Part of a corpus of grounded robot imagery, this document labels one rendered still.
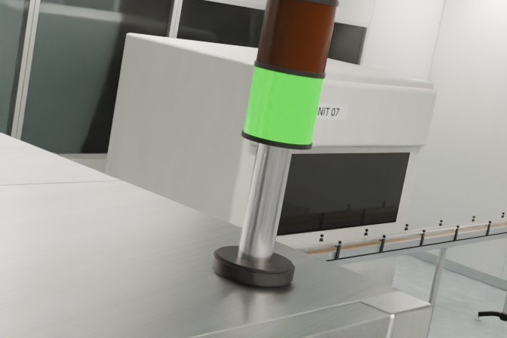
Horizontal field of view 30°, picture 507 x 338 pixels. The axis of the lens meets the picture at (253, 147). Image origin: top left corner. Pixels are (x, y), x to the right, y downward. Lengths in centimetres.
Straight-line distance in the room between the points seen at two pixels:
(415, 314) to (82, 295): 24
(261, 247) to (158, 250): 8
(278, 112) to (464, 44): 899
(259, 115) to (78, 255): 16
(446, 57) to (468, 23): 41
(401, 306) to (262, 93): 18
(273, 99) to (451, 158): 901
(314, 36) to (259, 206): 12
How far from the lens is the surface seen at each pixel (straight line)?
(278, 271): 67
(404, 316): 68
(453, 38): 969
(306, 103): 65
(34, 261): 64
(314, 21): 64
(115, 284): 62
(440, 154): 970
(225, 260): 67
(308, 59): 64
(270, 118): 64
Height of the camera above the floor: 229
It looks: 9 degrees down
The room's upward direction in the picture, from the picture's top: 10 degrees clockwise
